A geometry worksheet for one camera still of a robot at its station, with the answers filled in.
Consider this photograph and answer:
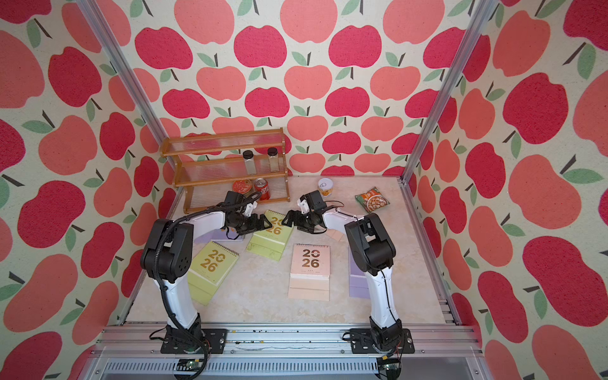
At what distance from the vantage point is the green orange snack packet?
110 cm

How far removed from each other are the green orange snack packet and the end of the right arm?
12.2 inches

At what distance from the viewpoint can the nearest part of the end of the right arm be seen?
815 millimetres
